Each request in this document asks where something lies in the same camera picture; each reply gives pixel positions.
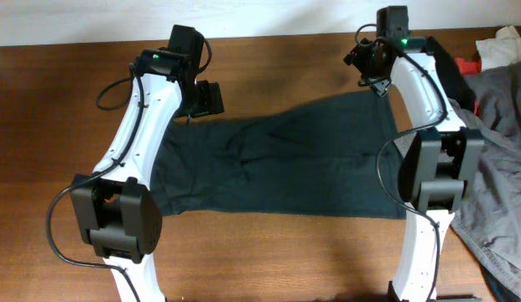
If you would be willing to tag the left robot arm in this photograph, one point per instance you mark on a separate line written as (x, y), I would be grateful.
(115, 210)

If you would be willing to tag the grey garment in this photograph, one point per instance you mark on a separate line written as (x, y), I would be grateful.
(489, 223)

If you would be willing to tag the black Nike t-shirt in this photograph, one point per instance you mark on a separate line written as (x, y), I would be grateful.
(326, 158)

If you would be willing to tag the white garment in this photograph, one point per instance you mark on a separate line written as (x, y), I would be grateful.
(503, 50)

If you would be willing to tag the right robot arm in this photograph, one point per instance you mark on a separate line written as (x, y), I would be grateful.
(438, 168)

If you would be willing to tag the red garment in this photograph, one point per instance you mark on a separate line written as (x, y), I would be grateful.
(467, 67)

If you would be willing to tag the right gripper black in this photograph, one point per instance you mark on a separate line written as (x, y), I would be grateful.
(357, 56)

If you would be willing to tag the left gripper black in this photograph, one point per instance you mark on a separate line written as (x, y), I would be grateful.
(210, 98)

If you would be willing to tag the black garment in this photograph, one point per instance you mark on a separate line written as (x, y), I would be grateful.
(451, 79)

